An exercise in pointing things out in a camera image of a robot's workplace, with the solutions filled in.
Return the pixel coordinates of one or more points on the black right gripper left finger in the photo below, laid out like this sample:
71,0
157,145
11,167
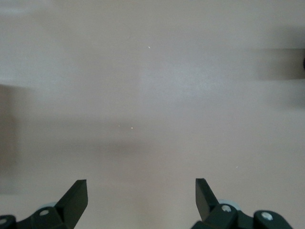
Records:
71,202

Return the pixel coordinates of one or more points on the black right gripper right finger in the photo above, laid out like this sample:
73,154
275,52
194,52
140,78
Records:
205,202

